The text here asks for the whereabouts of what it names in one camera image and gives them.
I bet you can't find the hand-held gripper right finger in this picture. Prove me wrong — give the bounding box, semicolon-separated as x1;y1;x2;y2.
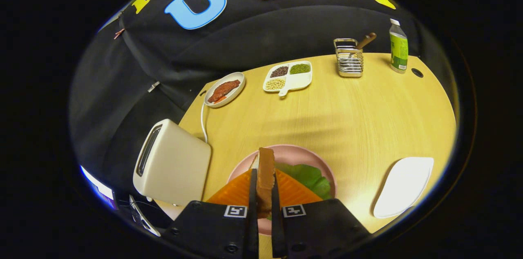
270;170;372;258

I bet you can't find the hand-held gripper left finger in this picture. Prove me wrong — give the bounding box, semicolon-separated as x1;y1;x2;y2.
163;169;259;258

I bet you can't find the toasted bread slice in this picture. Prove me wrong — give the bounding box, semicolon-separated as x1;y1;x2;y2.
257;147;276;219

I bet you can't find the green lettuce leaf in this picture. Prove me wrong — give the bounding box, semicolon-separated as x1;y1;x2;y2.
275;163;332;200

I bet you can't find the pink plate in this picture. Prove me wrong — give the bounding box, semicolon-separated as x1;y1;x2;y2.
227;145;337;236

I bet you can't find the white toaster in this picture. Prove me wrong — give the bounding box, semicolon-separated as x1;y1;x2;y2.
133;119;212;206

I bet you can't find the brown meat slice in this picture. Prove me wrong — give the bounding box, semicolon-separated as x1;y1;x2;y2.
208;80;241;103

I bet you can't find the white rounded rectangular plate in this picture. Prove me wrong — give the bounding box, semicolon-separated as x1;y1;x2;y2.
373;157;434;219

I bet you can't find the white round plate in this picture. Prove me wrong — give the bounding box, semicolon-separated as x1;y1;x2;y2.
204;72;246;108

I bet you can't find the white divided dish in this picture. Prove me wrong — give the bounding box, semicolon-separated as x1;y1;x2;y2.
263;61;313;97

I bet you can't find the black backdrop cloth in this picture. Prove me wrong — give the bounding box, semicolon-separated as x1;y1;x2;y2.
69;0;450;194

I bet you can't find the green label bottle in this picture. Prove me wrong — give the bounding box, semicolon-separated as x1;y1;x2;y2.
389;18;409;74

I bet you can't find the white toaster cable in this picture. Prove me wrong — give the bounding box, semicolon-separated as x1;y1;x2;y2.
200;102;209;143

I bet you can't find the metal wire utensil holder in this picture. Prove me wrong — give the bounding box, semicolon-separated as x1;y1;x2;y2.
333;38;364;78

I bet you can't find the wooden handled utensil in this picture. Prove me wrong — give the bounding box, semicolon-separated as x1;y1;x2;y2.
351;32;377;53

